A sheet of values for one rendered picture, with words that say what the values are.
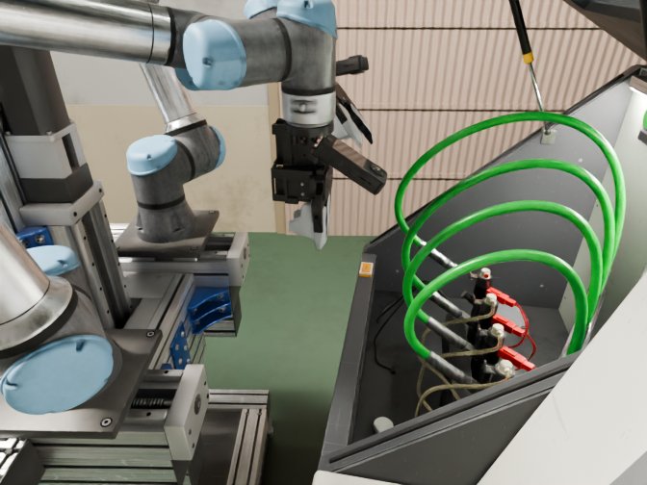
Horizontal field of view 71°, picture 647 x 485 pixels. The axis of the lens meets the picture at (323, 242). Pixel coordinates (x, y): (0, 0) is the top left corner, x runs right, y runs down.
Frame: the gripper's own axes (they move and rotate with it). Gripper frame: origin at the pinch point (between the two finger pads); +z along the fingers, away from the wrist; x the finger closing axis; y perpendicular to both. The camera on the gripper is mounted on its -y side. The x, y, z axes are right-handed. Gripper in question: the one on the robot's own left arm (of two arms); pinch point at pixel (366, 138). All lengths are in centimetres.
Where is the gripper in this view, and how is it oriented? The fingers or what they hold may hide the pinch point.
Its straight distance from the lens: 93.0
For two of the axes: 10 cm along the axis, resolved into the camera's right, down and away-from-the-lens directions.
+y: -7.3, 5.1, 4.6
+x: -3.7, 2.7, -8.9
